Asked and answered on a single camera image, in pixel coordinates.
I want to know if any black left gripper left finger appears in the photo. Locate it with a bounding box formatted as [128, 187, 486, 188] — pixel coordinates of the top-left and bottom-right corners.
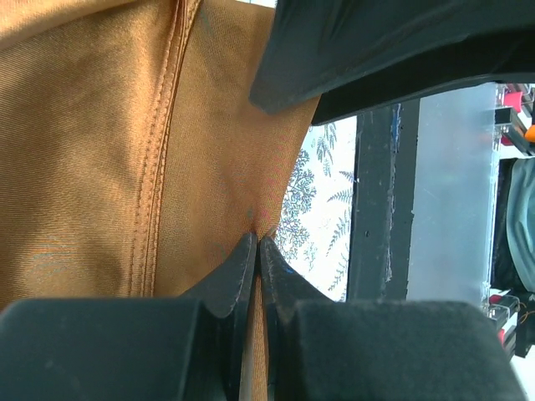
[1, 233, 257, 400]

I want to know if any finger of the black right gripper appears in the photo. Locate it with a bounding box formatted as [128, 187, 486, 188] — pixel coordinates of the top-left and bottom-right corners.
[249, 1, 534, 125]

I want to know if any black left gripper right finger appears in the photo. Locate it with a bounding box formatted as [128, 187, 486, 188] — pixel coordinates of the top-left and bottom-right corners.
[259, 237, 525, 400]

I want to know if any orange cloth napkin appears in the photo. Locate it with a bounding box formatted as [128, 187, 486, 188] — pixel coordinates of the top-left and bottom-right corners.
[1, 1, 318, 400]

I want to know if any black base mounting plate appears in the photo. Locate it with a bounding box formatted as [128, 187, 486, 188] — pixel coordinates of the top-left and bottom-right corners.
[346, 100, 420, 302]

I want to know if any floral patterned table mat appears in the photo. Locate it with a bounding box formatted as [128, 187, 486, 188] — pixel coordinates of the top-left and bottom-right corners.
[275, 117, 357, 302]

